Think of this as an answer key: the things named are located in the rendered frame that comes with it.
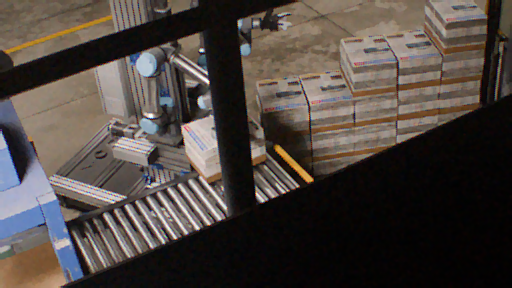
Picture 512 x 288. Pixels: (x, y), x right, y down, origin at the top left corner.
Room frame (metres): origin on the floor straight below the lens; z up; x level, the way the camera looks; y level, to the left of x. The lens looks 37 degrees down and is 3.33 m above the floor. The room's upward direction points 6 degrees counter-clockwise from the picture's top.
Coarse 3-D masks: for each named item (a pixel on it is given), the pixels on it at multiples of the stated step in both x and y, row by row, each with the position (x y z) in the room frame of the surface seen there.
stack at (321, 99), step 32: (256, 96) 4.05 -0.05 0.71; (288, 96) 3.83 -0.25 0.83; (320, 96) 3.80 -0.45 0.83; (352, 96) 3.76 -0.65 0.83; (384, 96) 3.76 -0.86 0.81; (416, 96) 3.77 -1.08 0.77; (288, 128) 3.70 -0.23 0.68; (352, 128) 3.74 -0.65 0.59; (384, 128) 3.75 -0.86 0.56; (416, 128) 3.78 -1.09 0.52; (352, 160) 3.74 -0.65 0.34
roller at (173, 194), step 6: (168, 192) 3.06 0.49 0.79; (174, 192) 3.04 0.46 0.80; (174, 198) 2.99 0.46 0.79; (180, 198) 2.98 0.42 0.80; (180, 204) 2.93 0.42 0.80; (180, 210) 2.90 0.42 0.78; (186, 210) 2.88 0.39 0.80; (186, 216) 2.84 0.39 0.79; (192, 216) 2.82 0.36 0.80; (192, 222) 2.78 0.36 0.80; (198, 222) 2.78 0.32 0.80; (198, 228) 2.73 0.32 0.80
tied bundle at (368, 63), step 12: (360, 36) 4.11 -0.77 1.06; (372, 36) 4.10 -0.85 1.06; (348, 48) 3.97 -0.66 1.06; (360, 48) 3.96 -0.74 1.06; (372, 48) 3.94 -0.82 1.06; (384, 48) 3.93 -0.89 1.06; (348, 60) 3.87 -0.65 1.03; (360, 60) 3.81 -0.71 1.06; (372, 60) 3.80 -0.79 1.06; (384, 60) 3.78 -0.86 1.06; (396, 60) 3.77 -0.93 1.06; (348, 72) 3.88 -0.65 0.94; (360, 72) 3.74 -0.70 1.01; (372, 72) 3.75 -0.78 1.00; (384, 72) 3.76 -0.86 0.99; (396, 72) 3.76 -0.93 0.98; (360, 84) 3.74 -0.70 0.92; (372, 84) 3.75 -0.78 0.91; (384, 84) 3.75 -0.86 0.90; (396, 84) 3.76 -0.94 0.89
